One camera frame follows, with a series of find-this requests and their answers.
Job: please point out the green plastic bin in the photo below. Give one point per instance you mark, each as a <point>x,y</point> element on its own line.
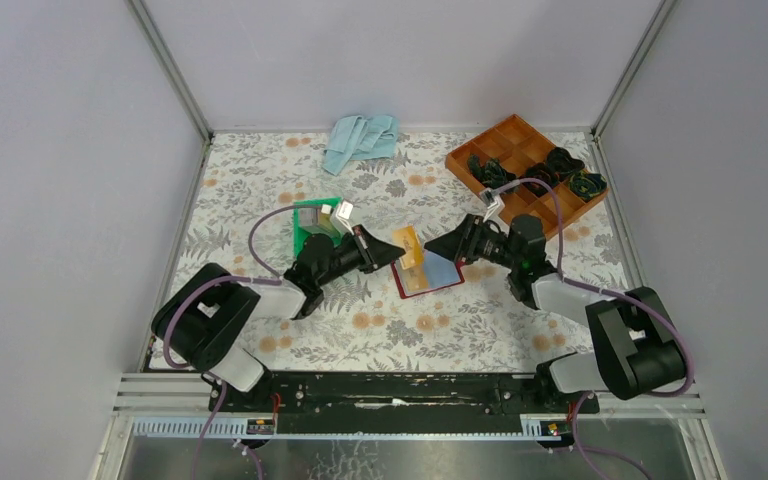
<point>300,236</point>

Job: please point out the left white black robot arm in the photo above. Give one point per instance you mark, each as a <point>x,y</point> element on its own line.
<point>202,321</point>

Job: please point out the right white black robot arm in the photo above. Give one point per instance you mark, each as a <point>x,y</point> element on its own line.
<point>635,347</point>

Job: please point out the dark rolled sock middle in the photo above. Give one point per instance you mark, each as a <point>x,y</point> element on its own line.
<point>547,176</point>

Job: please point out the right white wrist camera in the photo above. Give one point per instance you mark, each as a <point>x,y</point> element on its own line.
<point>492,201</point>

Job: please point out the orange compartment tray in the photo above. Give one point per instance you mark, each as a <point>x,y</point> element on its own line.
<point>517,145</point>

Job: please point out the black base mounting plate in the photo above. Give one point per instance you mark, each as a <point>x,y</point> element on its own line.
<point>334,403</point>

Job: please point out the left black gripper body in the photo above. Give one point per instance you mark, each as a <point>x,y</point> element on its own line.
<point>346,257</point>

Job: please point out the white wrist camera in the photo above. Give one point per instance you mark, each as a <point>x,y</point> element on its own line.
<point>338,217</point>
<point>492,201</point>

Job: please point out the dark rolled sock top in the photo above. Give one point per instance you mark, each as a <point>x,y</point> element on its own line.
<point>562,164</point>

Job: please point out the red leather card holder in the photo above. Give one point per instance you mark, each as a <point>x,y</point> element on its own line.
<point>441,273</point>

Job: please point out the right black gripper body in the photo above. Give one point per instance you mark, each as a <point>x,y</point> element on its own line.
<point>493,247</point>

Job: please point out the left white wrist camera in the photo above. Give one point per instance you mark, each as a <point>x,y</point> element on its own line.
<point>338,217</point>

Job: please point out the dark rolled sock left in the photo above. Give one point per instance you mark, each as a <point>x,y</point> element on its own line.
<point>489,173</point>

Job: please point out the dark rolled sock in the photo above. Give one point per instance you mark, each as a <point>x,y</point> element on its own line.
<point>586,185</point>
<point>489,173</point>
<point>547,176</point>
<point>562,164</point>

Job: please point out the dark rolled sock right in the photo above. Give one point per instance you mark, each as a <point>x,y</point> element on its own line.
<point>586,185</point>

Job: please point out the gold VIP card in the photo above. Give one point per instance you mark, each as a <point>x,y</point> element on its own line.
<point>413,281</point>

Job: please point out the light blue cloth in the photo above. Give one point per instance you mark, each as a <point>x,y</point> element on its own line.
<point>356,138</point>

